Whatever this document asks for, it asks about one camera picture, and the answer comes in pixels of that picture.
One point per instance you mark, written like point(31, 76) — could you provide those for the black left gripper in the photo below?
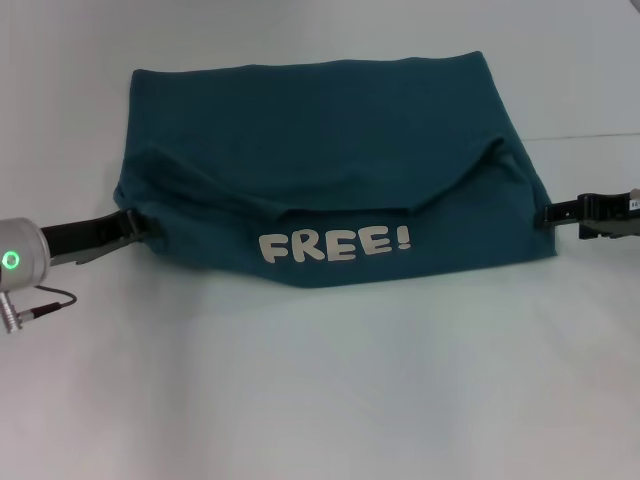
point(85, 237)

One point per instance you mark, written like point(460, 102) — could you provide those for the teal blue t-shirt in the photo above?
point(325, 150)

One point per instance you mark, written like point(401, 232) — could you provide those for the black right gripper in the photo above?
point(615, 215)

